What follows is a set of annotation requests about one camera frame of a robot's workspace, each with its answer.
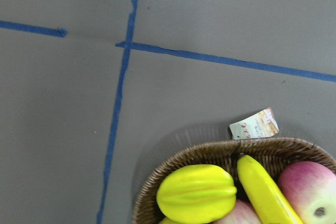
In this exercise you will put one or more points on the brown wicker fruit basket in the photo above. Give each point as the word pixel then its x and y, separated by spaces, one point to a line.
pixel 274 153

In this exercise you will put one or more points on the white basket label tag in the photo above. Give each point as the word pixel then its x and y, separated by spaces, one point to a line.
pixel 259 125

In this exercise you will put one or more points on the yellow star fruit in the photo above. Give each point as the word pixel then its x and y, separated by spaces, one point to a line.
pixel 197 194

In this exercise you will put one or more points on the yellow lemon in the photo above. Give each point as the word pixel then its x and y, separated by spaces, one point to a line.
pixel 167 220

